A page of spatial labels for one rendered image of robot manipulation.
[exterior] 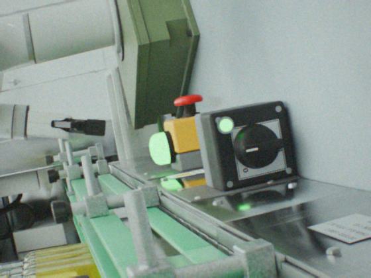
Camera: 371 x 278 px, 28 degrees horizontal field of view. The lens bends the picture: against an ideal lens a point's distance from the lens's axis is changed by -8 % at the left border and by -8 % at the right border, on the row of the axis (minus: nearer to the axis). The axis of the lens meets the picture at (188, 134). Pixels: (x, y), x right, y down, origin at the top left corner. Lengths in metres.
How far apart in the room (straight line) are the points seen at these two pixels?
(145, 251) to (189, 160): 0.62
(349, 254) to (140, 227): 0.13
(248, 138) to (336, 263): 0.37
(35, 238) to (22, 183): 0.19
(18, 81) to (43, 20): 3.77
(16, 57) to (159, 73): 0.26
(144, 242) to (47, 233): 2.05
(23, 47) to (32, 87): 3.81
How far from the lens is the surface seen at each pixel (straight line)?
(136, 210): 0.45
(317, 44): 0.69
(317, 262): 0.43
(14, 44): 1.31
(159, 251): 0.66
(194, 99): 1.08
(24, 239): 2.50
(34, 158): 2.35
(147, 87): 1.26
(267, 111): 0.79
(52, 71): 5.11
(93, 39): 1.31
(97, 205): 0.91
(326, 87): 0.69
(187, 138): 1.07
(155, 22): 1.15
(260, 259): 0.46
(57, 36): 1.30
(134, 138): 1.55
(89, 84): 5.12
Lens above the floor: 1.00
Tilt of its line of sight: 11 degrees down
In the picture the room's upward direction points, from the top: 101 degrees counter-clockwise
